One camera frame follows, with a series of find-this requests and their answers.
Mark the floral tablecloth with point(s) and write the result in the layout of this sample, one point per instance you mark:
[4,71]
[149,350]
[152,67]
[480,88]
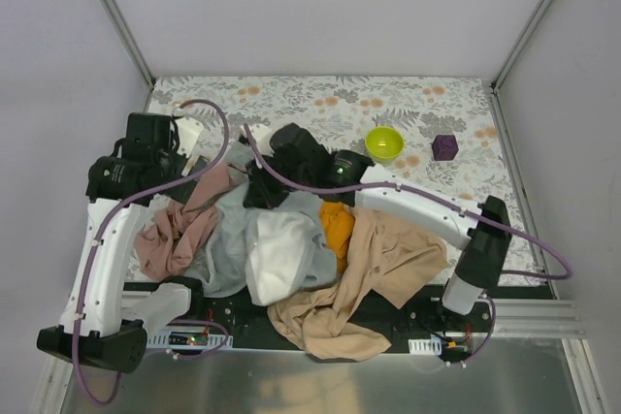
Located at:
[340,111]

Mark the pink cloth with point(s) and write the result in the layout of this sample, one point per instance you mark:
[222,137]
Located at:
[167,247]

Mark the left aluminium frame post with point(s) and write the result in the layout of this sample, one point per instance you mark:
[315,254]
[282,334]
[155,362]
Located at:
[128,40]

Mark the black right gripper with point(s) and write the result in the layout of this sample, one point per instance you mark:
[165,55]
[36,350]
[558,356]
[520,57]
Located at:
[265,181]

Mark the left controller board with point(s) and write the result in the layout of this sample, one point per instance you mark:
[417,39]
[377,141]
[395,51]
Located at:
[181,340]

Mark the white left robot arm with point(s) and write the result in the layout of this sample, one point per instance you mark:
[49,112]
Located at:
[94,329]

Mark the beige cloth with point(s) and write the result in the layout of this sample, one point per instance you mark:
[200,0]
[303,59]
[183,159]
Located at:
[386,254]

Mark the right controller board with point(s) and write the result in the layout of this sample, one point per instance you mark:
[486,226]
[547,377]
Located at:
[435,346]

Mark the right aluminium frame post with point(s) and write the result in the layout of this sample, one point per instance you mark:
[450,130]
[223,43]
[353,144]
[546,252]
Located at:
[532,25]

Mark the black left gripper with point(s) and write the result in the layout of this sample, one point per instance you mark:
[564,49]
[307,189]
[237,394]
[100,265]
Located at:
[189,183]

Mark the orange cloth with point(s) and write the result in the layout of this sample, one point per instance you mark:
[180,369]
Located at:
[338,224]

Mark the grey sweatshirt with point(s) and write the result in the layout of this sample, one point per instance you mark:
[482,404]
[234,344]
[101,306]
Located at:
[272,252]

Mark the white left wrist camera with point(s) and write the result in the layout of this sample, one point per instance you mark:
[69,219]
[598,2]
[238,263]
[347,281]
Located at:
[188,130]

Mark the aluminium frame post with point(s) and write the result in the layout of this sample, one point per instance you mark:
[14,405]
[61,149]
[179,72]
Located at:
[128,40]
[532,25]

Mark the purple cube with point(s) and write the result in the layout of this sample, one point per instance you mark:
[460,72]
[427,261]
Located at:
[444,147]

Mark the controller board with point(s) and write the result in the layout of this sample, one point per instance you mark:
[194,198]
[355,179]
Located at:
[435,346]
[181,340]

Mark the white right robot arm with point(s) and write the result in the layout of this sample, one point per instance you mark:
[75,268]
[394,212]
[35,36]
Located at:
[480,231]

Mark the green bowl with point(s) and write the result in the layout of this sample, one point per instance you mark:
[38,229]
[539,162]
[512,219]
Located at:
[384,144]

